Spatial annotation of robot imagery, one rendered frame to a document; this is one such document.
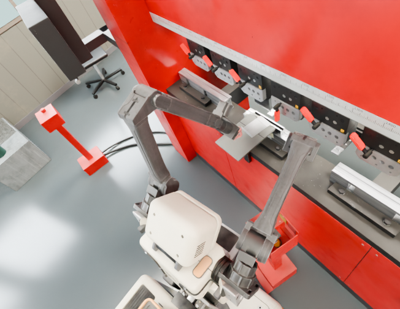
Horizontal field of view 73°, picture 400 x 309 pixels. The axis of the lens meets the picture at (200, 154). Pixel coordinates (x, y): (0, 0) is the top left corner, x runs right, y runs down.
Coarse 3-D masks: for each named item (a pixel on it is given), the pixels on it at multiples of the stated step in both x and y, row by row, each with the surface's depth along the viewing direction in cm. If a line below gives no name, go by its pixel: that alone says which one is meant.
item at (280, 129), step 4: (256, 112) 149; (264, 116) 145; (268, 120) 144; (272, 120) 143; (272, 124) 141; (276, 124) 141; (276, 128) 139; (280, 128) 139; (284, 128) 138; (280, 132) 138
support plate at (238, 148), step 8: (248, 120) 147; (272, 128) 140; (224, 136) 145; (248, 136) 141; (256, 136) 139; (264, 136) 138; (224, 144) 142; (232, 144) 140; (240, 144) 139; (248, 144) 138; (256, 144) 136; (232, 152) 137; (240, 152) 136; (248, 152) 135
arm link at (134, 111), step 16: (128, 96) 82; (144, 96) 80; (128, 112) 80; (144, 112) 80; (144, 128) 84; (144, 144) 87; (144, 160) 96; (160, 160) 97; (160, 176) 100; (160, 192) 105
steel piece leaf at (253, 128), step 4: (256, 120) 145; (248, 124) 145; (252, 124) 144; (256, 124) 143; (260, 124) 143; (244, 128) 144; (248, 128) 143; (252, 128) 143; (256, 128) 142; (260, 128) 141; (264, 128) 141; (248, 132) 139; (252, 132) 141; (256, 132) 140; (252, 136) 140
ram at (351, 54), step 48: (192, 0) 119; (240, 0) 95; (288, 0) 80; (336, 0) 68; (384, 0) 60; (240, 48) 114; (288, 48) 92; (336, 48) 78; (384, 48) 67; (336, 96) 89; (384, 96) 76
